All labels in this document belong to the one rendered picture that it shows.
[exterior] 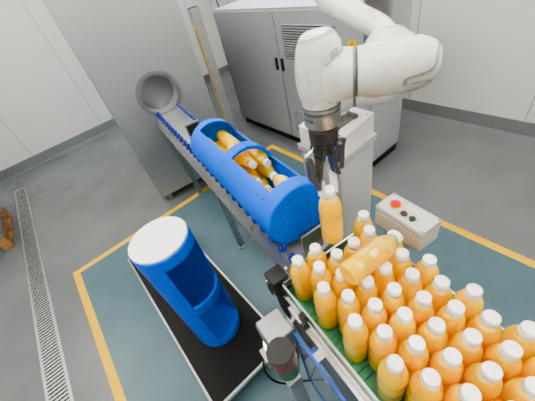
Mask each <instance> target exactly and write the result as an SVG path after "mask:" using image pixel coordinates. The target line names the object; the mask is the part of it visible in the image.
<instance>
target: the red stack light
mask: <svg viewBox="0 0 535 401"><path fill-rule="evenodd" d="M269 364H270V363H269ZM296 364H297V354H296V351H295V354H294V358H293V360H292V362H290V363H289V365H288V366H286V367H283V368H276V367H274V366H272V365H271V364H270V365H271V367H272V369H273V370H274V371H275V372H277V373H279V374H282V375H285V374H288V373H290V372H292V371H293V370H294V368H295V366H296Z"/></svg>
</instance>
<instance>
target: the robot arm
mask: <svg viewBox="0 0 535 401"><path fill-rule="evenodd" d="M315 3H316V4H317V6H318V8H319V9H320V10H321V11H322V12H323V13H324V14H326V15H328V16H329V17H331V18H333V19H335V20H337V21H339V22H341V23H343V24H345V25H347V26H349V27H351V28H353V29H355V30H357V31H359V32H361V33H363V34H364V39H363V45H357V46H342V41H341V38H340V37H339V36H338V34H337V33H336V31H335V30H334V29H333V28H332V27H329V26H324V27H319V28H316V29H311V30H308V31H306V32H305V33H303V34H302V35H301V36H300V38H299V40H298V43H297V45H296V49H295V82H296V87H297V92H298V95H299V98H300V99H301V102H302V109H303V118H304V124H305V127H306V128H307V129H308V134H309V139H310V151H309V152H308V153H307V154H303V156H302V158H303V159H304V161H305V163H306V168H307V175H308V180H309V181H310V182H311V183H313V184H314V185H315V188H316V189H317V190H318V196H319V197H321V198H322V199H323V200H325V199H326V186H325V182H324V180H323V179H322V177H323V168H324V162H325V161H326V156H327V158H328V161H329V164H330V169H331V170H332V171H331V170H330V171H329V178H330V185H332V186H333V187H335V192H336V193H338V180H339V176H338V175H340V174H341V171H340V169H343V168H344V161H345V144H346V138H345V137H343V136H341V135H338V131H339V130H340V129H341V128H343V127H344V126H345V125H346V124H348V123H349V122H351V121H352V120H354V119H356V118H357V117H358V113H354V112H351V111H350V108H352V107H367V106H374V105H379V104H383V103H387V102H390V101H392V100H394V99H395V98H396V97H397V96H398V95H399V94H401V93H405V92H409V91H415V90H416V89H419V88H422V87H424V86H426V85H428V84H430V83H431V82H432V81H433V80H434V79H435V78H436V77H437V76H438V74H439V70H440V66H441V62H442V58H443V46H442V45H441V44H440V43H439V41H438V40H437V39H435V38H434V37H430V36H428V35H425V34H415V33H414V32H411V31H409V30H408V29H407V28H405V27H404V26H402V25H396V24H395V23H394V21H393V20H392V13H393V5H394V0H364V3H363V2H360V1H358V0H315ZM353 100H354V101H353ZM313 154H314V159H315V163H314V162H313V160H314V159H313Z"/></svg>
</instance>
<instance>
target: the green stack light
mask: <svg viewBox="0 0 535 401"><path fill-rule="evenodd" d="M273 371H274V370H273ZM299 371H300V363H299V358H298V357H297V364H296V366H295V368H294V370H293V371H292V372H290V373H288V374H285V375H282V374H279V373H277V372H275V371H274V373H275V374H276V376H277V377H278V378H279V379H280V380H282V381H286V382H288V381H292V380H293V379H295V378H296V377H297V375H298V374H299Z"/></svg>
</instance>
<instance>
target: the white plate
mask: <svg viewBox="0 0 535 401"><path fill-rule="evenodd" d="M187 232H188V229H187V225H186V223H185V221H184V220H182V219H181V218H178V217H176V216H165V217H161V218H158V219H156V220H153V221H151V222H150V223H148V224H146V225H145V226H143V227H142V228H140V229H139V230H138V231H137V232H136V233H135V235H134V236H133V238H132V239H131V241H130V243H129V246H128V255H129V257H130V259H131V260H132V261H133V262H134V263H137V264H141V265H150V264H154V263H158V262H161V261H162V260H164V259H167V258H168V257H170V256H171V255H172V254H173V253H174V252H176V251H177V250H178V249H179V248H180V246H181V245H182V244H183V243H184V241H185V238H186V236H187Z"/></svg>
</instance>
